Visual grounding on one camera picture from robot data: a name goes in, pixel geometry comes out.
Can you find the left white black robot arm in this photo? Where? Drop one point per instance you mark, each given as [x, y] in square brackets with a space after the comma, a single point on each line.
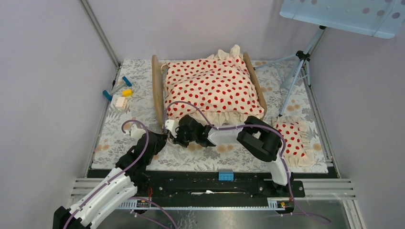
[125, 180]

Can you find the large strawberry print cushion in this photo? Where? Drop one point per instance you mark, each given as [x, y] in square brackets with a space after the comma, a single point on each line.
[216, 89]

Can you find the wooden pet bed frame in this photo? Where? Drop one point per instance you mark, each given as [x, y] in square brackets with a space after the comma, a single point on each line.
[158, 91]

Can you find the beige wooden toy block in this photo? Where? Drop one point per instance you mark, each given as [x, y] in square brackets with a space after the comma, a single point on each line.
[121, 103]

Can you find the blue toy brick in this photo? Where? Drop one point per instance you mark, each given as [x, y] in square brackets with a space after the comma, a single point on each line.
[225, 175]

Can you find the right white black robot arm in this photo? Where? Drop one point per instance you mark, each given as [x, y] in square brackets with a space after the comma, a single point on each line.
[258, 138]

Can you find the floral table mat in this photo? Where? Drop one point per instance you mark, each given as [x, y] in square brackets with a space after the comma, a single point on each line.
[113, 143]

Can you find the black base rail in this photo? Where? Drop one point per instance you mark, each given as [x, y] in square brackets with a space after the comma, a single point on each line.
[204, 189]

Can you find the grey tripod stand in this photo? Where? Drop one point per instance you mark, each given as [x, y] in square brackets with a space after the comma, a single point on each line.
[300, 70]

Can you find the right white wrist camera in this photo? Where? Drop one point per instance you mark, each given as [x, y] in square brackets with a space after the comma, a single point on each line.
[171, 126]

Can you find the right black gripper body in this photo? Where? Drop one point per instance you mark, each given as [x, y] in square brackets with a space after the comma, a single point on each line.
[183, 138]

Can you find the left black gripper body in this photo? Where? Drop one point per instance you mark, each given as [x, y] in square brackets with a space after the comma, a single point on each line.
[160, 143]

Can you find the yellow toy block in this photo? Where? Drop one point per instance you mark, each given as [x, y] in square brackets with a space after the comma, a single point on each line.
[127, 93]

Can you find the light blue perforated tray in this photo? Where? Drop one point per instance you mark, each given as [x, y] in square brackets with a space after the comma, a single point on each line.
[376, 18]

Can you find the small strawberry print pillow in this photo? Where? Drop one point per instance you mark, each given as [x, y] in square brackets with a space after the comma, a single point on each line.
[298, 151]

